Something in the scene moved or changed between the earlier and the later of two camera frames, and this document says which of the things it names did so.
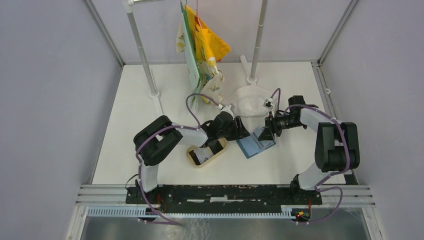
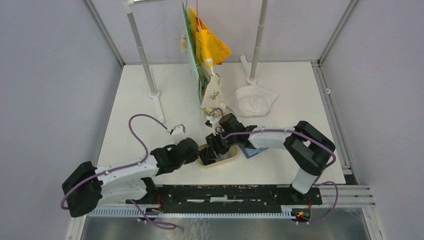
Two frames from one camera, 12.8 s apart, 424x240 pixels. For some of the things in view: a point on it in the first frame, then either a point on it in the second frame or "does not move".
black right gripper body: [280, 123] -> [223, 145]
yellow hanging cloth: [207, 44] does not move
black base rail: [300, 201] does not move
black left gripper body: [232, 132] -> [192, 158]
